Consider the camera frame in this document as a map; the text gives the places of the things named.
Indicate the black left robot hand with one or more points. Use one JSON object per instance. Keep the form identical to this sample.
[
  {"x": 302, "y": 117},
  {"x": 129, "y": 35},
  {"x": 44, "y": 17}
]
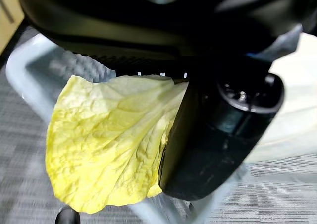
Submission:
[{"x": 218, "y": 147}]

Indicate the yellow napa cabbage leaf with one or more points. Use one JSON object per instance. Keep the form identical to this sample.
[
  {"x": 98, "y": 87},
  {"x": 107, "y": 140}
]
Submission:
[{"x": 104, "y": 139}]

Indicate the pale blue plastic basket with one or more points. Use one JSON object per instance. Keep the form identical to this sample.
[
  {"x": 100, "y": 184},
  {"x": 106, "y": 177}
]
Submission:
[{"x": 22, "y": 80}]

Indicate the black rounded object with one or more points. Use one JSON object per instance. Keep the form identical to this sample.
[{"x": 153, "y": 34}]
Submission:
[{"x": 67, "y": 215}]

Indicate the brown cardboard box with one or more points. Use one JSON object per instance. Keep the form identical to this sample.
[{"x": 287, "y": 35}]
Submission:
[{"x": 8, "y": 16}]

